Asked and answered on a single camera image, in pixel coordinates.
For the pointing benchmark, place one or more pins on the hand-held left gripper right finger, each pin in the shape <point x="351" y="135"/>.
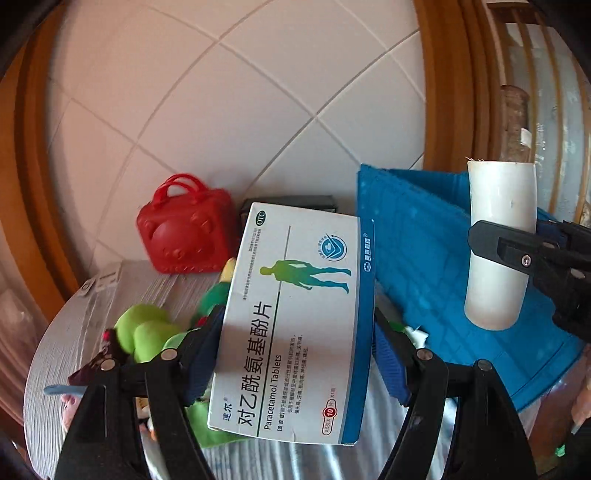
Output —
<point x="390" y="364"/>

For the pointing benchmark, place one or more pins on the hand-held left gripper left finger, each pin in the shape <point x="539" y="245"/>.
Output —
<point x="203" y="364"/>

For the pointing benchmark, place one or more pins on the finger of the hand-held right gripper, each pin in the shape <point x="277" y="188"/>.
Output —
<point x="508" y="244"/>
<point x="554" y="227"/>

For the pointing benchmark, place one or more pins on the white plastic pipe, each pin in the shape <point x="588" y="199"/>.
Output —
<point x="501" y="198"/>

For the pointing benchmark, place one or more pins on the blue plastic crate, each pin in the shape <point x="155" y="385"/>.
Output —
<point x="415" y="230"/>

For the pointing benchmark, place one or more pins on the large white blue medicine box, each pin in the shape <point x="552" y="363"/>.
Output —
<point x="295" y="323"/>

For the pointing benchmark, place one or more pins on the pile of plush toys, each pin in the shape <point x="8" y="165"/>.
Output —
<point x="143" y="327"/>

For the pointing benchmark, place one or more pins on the rolled patterned carpet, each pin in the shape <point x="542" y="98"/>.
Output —
<point x="515" y="120"/>

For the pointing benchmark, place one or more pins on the frosted glass sliding door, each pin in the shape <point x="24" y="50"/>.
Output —
<point x="554" y="92"/>

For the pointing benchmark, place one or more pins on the red bear-shaped case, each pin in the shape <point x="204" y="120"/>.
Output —
<point x="184" y="230"/>

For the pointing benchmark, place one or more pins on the clear plastic storage bin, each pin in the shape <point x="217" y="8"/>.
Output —
<point x="69" y="332"/>

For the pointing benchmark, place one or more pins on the black gift box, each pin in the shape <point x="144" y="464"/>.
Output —
<point x="286" y="202"/>

